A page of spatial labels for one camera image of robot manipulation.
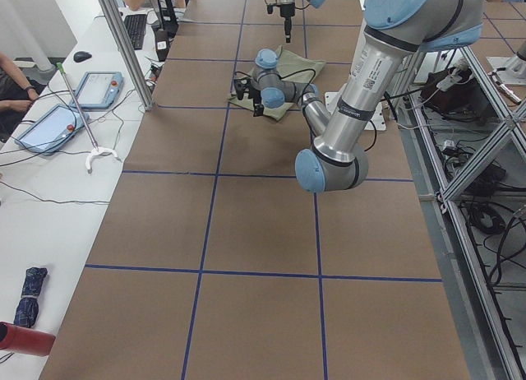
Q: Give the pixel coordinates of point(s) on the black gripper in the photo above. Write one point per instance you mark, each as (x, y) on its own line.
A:
(286, 9)
(258, 97)

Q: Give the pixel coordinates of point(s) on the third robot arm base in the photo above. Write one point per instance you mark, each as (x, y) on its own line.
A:
(509, 70)

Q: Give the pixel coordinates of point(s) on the black computer keyboard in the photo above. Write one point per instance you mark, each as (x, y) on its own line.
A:
(135, 25)

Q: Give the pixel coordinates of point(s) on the far teach pendant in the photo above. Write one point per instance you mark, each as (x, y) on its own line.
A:
(98, 90)

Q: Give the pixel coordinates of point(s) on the teach pendant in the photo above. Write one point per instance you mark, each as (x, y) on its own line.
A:
(52, 131)
(98, 90)

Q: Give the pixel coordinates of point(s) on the white grabber reach tool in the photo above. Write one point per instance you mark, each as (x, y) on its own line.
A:
(97, 150)

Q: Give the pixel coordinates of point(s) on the black computer mouse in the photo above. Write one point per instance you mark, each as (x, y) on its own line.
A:
(81, 56)

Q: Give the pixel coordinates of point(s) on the near teach pendant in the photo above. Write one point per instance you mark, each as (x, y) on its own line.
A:
(52, 131)

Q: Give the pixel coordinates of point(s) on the seated person at left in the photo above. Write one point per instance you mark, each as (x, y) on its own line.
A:
(18, 93)

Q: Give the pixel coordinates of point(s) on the dark blue folded umbrella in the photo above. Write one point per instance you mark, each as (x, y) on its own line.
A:
(27, 309)

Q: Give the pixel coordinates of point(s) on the red bottle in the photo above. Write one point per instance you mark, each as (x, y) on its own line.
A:
(25, 340)

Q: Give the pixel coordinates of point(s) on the aluminium frame post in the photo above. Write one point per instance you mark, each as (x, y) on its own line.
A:
(125, 48)

